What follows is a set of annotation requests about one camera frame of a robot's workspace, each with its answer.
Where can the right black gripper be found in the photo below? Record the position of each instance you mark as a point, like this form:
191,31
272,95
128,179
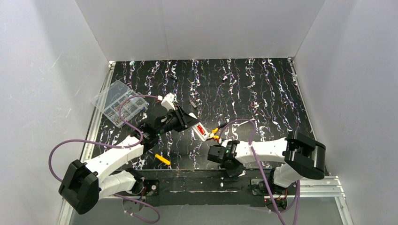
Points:
213,153

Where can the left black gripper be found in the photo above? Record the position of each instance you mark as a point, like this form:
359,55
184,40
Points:
180,118

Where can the white remote control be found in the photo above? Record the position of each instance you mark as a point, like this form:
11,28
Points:
203,138

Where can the yellow black pliers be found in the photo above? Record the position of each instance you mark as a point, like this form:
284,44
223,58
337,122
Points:
214,133

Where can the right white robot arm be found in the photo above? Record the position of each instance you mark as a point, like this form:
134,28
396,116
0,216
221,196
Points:
300,155

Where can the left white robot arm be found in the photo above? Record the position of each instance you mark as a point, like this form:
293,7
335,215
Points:
85,183

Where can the clear plastic screw box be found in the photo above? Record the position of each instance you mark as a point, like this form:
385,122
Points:
110,99

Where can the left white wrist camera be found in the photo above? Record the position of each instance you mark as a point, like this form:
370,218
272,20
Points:
167,101

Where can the yellow handle screwdriver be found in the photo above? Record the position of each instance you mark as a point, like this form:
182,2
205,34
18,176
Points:
162,159

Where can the aluminium frame rail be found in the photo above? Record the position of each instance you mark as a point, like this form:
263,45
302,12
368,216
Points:
220,136

